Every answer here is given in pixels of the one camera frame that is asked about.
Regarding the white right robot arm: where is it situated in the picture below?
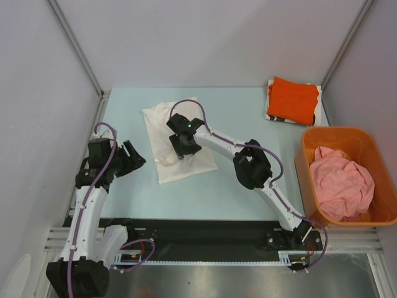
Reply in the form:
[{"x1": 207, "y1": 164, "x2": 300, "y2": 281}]
[{"x1": 166, "y1": 113, "x2": 312, "y2": 249}]

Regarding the right corner frame post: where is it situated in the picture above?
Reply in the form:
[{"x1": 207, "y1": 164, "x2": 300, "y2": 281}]
[{"x1": 321, "y1": 0, "x2": 376, "y2": 91}]

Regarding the white slotted cable duct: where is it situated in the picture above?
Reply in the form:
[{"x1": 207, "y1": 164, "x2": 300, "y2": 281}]
[{"x1": 112, "y1": 251, "x2": 309, "y2": 271}]

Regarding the left corner frame post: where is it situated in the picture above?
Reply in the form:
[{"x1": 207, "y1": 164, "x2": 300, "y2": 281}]
[{"x1": 45, "y1": 0, "x2": 104, "y2": 98}]

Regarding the orange plastic bin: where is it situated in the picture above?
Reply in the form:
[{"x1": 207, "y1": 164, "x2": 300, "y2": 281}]
[{"x1": 295, "y1": 127, "x2": 396, "y2": 228}]

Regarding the aluminium frame rail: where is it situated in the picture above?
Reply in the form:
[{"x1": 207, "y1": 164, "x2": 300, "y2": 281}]
[{"x1": 44, "y1": 89, "x2": 112, "y2": 251}]

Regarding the corner frame post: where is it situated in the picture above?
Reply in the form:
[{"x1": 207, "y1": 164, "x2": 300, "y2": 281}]
[
  {"x1": 45, "y1": 0, "x2": 104, "y2": 98},
  {"x1": 321, "y1": 0, "x2": 376, "y2": 91}
]

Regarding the white t-shirt red graphic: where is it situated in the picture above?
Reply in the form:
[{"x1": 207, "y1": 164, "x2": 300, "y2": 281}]
[{"x1": 142, "y1": 97, "x2": 218, "y2": 185}]

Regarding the pink t-shirt in bin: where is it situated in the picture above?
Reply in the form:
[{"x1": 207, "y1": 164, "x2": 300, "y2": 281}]
[{"x1": 310, "y1": 146, "x2": 375, "y2": 222}]

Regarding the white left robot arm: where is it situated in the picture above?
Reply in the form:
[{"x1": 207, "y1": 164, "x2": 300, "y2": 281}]
[{"x1": 46, "y1": 137, "x2": 146, "y2": 297}]

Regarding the folded white t-shirt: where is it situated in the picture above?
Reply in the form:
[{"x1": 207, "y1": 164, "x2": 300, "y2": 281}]
[{"x1": 263, "y1": 77, "x2": 323, "y2": 127}]

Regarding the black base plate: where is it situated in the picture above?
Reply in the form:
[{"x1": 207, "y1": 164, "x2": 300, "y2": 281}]
[{"x1": 99, "y1": 218, "x2": 323, "y2": 263}]

